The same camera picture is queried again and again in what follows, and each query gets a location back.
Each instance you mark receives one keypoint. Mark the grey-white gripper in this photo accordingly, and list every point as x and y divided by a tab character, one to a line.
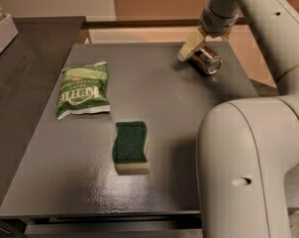
218	24

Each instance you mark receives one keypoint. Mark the orange metal drink can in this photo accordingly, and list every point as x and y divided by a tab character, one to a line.
206	60

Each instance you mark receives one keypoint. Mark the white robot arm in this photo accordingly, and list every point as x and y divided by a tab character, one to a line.
246	147

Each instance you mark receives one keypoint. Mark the green chip bag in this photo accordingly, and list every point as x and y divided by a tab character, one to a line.
83	90

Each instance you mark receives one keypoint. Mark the green and yellow sponge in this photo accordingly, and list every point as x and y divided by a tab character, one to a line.
129	150

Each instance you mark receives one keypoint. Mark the dark side table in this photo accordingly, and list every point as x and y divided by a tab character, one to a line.
29	68

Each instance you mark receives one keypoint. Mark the grey box at left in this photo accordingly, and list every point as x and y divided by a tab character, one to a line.
8	32

